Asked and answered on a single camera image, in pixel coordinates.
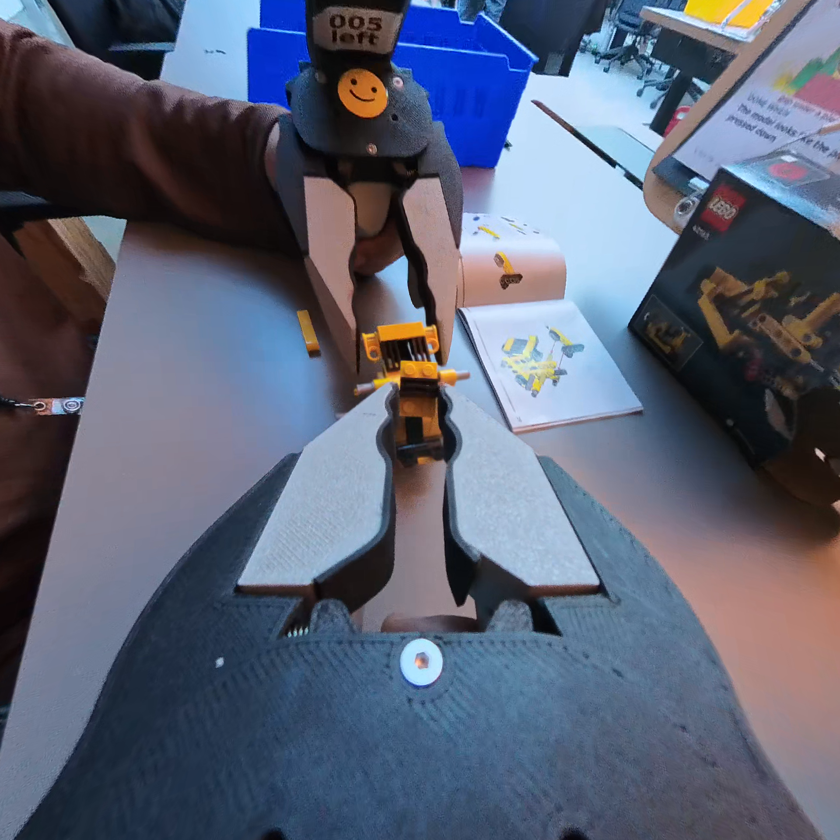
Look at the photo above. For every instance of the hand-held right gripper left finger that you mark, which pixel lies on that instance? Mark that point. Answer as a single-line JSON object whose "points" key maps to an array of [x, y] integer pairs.
{"points": [[321, 512]]}

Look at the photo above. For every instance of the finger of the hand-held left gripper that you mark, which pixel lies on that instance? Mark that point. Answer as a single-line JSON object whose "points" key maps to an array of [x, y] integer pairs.
{"points": [[436, 249], [328, 243]]}

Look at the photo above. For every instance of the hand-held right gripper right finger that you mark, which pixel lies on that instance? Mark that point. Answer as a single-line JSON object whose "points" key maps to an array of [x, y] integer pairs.
{"points": [[512, 518]]}

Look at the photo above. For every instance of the yellow and black lego model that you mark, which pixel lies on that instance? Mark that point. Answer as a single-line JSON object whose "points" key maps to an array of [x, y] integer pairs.
{"points": [[420, 371]]}

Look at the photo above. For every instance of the person's left forearm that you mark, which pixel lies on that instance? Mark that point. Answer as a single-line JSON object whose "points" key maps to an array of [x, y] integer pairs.
{"points": [[131, 144]]}

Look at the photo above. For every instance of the small yellow lego piece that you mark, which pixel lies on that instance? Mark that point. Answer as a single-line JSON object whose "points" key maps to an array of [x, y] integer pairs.
{"points": [[308, 334]]}

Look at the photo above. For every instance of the lego instruction booklet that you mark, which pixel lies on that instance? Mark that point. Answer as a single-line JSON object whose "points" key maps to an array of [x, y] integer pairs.
{"points": [[564, 374]]}

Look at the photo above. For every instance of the black lego set box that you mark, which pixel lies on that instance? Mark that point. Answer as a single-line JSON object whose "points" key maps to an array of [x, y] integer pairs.
{"points": [[722, 315]]}

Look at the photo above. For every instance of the person's left hand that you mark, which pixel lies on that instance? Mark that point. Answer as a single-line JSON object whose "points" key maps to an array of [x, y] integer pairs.
{"points": [[377, 256]]}

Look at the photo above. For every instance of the blue plastic bin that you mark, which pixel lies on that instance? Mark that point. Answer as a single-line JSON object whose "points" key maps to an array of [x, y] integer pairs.
{"points": [[472, 98]]}

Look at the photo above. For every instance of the dark flat panel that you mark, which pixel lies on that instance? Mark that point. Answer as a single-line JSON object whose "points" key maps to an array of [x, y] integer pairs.
{"points": [[617, 148]]}

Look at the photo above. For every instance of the wooden furniture piece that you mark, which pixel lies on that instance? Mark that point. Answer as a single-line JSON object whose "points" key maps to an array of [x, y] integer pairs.
{"points": [[72, 262]]}

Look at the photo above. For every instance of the dark chair back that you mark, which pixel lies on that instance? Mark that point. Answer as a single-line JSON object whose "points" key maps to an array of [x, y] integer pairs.
{"points": [[124, 33]]}

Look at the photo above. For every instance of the small red object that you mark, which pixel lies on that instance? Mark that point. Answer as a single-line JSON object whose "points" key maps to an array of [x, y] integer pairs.
{"points": [[677, 121]]}

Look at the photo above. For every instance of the black office chair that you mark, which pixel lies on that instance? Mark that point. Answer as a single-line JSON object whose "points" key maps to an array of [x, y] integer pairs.
{"points": [[627, 33]]}

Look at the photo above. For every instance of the person's torso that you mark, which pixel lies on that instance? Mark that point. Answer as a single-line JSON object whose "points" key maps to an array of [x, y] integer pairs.
{"points": [[33, 525]]}

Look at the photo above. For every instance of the background desk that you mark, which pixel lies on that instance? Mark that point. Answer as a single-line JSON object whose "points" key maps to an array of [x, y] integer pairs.
{"points": [[695, 46]]}

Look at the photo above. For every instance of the printed sign on wooden stand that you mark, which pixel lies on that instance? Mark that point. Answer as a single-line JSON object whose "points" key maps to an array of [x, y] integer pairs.
{"points": [[774, 98]]}

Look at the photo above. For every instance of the yellow object on desk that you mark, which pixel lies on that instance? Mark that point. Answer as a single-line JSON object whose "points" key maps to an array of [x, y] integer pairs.
{"points": [[728, 12]]}

